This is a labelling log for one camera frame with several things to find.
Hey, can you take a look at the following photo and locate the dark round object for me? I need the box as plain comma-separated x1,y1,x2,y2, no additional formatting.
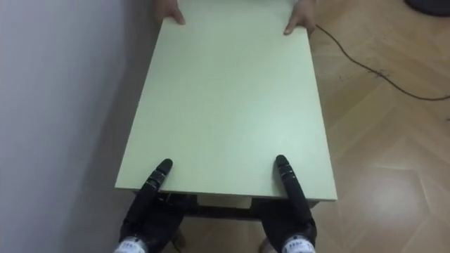
404,0,450,18

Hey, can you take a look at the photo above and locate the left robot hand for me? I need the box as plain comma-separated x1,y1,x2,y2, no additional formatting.
118,158,187,253

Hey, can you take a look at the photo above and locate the thin dark floor cable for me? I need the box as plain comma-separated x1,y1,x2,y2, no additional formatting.
315,23,450,102

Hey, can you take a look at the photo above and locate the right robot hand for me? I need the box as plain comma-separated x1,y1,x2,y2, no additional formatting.
258,154,318,253

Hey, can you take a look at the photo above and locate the pale green top table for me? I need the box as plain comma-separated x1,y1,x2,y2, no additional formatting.
114,0,338,253

